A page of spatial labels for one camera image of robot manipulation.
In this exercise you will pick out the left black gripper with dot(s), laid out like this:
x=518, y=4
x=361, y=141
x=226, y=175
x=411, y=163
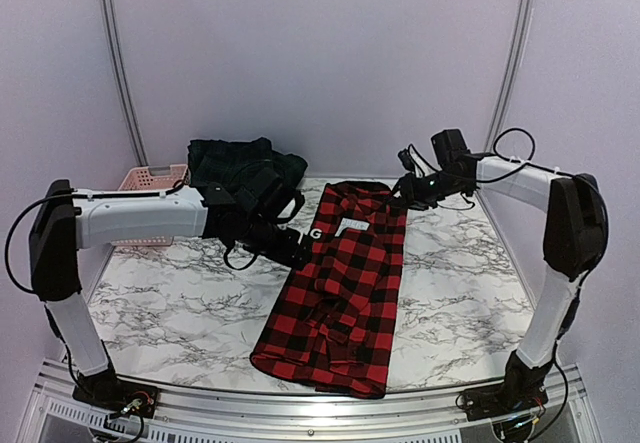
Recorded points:
x=286, y=255

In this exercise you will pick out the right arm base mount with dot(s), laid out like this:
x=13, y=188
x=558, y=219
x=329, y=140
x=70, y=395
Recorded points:
x=490, y=401

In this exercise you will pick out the right aluminium frame post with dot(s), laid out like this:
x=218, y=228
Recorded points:
x=515, y=55

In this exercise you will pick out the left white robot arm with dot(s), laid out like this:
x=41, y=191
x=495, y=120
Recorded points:
x=71, y=220

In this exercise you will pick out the aluminium front table rail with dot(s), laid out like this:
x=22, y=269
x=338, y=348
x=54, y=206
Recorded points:
x=184, y=414

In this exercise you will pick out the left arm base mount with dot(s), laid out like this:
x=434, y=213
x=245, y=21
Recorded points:
x=125, y=393

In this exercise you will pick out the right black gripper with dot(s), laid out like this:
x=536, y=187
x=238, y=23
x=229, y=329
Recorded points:
x=409, y=193

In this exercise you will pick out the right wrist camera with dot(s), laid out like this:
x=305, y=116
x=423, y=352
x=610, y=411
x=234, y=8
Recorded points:
x=408, y=161

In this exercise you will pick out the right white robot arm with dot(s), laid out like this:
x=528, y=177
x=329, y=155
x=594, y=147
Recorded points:
x=575, y=240

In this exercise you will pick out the aluminium frame post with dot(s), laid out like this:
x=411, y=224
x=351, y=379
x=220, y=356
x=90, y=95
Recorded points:
x=515, y=55
x=118, y=66

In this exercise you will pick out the green plaid skirt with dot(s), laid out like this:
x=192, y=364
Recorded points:
x=233, y=164

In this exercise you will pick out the red black plaid shirt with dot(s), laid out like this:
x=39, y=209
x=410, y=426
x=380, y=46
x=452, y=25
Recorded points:
x=332, y=325

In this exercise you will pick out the left aluminium frame post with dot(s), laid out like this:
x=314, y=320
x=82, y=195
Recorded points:
x=118, y=66

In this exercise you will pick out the pink plastic basket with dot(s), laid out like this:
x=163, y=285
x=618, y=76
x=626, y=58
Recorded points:
x=149, y=178

